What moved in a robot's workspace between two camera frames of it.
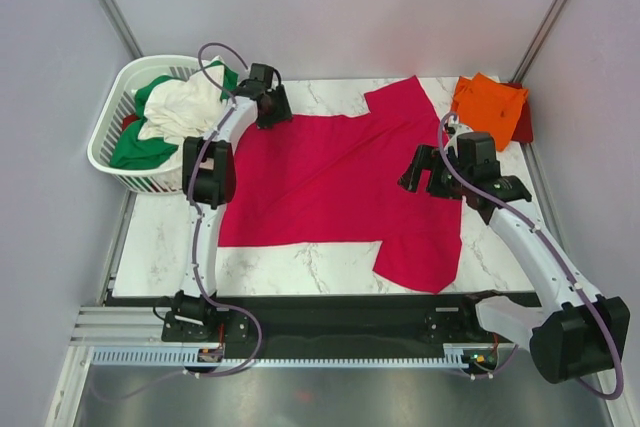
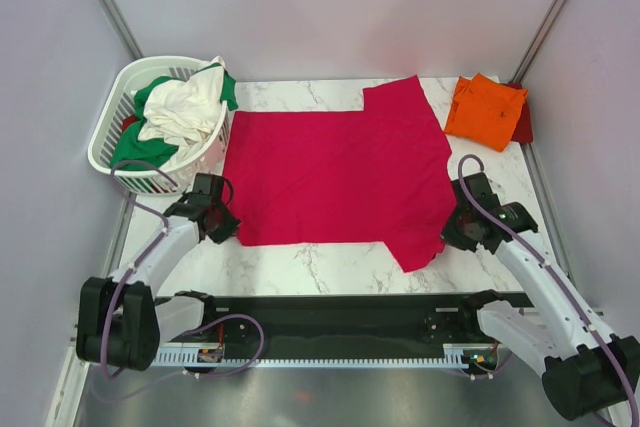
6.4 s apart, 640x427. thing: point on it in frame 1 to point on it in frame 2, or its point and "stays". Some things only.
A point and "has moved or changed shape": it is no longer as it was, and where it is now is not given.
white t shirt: (186, 108) stays
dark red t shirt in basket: (128, 119) stays
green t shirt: (133, 152) stays
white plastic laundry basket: (118, 104) stays
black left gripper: (282, 113) to (228, 230)
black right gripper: (427, 158) to (450, 236)
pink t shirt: (336, 179) has moved or changed shape
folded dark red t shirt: (523, 130) stays
